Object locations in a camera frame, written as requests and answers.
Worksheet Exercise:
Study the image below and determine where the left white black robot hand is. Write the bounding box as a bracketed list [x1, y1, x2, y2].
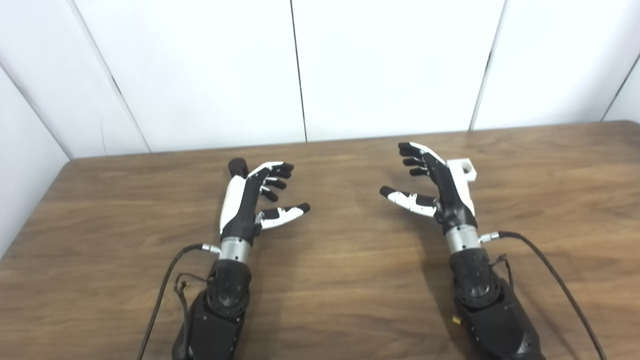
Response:
[219, 161, 311, 246]

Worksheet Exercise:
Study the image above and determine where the thin black wrist wire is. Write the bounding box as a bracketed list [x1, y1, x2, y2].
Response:
[492, 253, 516, 292]
[173, 272, 209, 313]

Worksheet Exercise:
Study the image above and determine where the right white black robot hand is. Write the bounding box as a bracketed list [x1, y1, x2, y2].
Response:
[379, 142, 478, 236]

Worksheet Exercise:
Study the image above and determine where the black peg with square base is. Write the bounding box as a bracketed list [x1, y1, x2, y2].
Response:
[228, 158, 250, 179]

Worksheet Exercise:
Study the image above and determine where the white square piece with hole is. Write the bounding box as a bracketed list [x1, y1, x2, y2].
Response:
[446, 158, 478, 183]

